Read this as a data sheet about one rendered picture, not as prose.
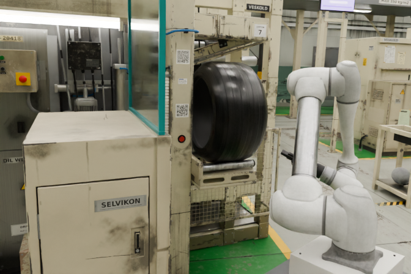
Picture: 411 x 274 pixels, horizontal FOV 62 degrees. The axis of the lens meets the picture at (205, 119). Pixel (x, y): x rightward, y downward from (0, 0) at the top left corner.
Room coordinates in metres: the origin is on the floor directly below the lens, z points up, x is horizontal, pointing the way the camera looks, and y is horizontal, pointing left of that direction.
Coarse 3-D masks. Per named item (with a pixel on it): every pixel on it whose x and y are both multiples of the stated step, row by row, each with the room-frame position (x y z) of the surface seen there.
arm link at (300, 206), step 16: (288, 80) 1.63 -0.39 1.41; (304, 80) 1.58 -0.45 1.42; (320, 80) 1.55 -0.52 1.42; (304, 96) 1.55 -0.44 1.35; (320, 96) 1.54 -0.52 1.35; (304, 112) 1.50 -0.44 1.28; (304, 128) 1.45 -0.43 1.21; (304, 144) 1.41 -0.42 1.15; (304, 160) 1.37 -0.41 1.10; (304, 176) 1.32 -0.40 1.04; (288, 192) 1.29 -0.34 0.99; (304, 192) 1.26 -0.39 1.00; (320, 192) 1.28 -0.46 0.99; (272, 208) 1.28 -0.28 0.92; (288, 208) 1.25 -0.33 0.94; (304, 208) 1.23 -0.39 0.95; (320, 208) 1.21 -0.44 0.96; (288, 224) 1.24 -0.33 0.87; (304, 224) 1.21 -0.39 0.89; (320, 224) 1.19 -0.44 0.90
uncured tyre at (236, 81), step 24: (216, 72) 1.86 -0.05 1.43; (240, 72) 1.89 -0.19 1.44; (216, 96) 1.77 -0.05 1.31; (240, 96) 1.78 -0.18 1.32; (264, 96) 1.85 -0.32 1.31; (192, 120) 2.23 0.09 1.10; (216, 120) 1.76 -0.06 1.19; (240, 120) 1.75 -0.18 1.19; (264, 120) 1.81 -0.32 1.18; (192, 144) 2.09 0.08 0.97; (216, 144) 1.78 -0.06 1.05; (240, 144) 1.79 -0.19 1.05
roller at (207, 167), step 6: (222, 162) 1.89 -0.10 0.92; (228, 162) 1.89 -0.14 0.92; (234, 162) 1.90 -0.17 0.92; (240, 162) 1.92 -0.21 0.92; (246, 162) 1.93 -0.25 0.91; (252, 162) 1.94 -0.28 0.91; (204, 168) 1.82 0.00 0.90; (210, 168) 1.84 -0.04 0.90; (216, 168) 1.85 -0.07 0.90; (222, 168) 1.87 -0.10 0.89; (228, 168) 1.88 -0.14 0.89; (234, 168) 1.90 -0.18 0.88
